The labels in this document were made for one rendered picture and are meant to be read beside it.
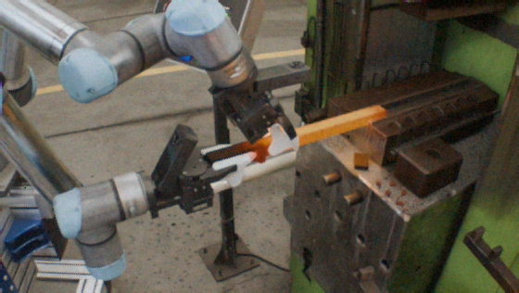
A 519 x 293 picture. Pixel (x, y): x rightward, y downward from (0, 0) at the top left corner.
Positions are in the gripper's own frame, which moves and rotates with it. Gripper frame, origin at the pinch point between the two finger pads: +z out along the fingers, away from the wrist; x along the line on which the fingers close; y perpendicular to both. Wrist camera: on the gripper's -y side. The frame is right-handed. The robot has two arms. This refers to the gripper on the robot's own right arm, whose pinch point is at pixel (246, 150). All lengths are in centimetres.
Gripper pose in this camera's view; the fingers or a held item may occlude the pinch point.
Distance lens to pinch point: 80.3
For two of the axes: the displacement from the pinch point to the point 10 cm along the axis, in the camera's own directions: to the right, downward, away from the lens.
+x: 4.8, 5.0, -7.2
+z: 8.8, -2.6, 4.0
